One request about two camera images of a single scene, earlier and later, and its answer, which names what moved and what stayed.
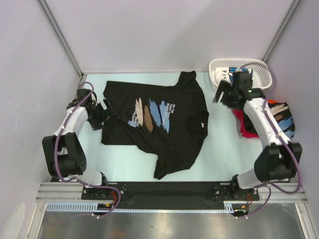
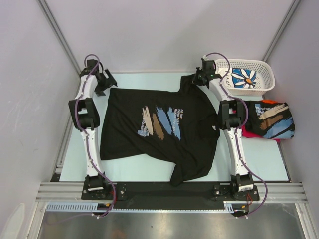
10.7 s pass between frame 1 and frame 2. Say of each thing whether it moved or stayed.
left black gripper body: moved
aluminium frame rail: stayed
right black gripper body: moved
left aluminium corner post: stayed
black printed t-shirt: moved
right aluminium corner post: stayed
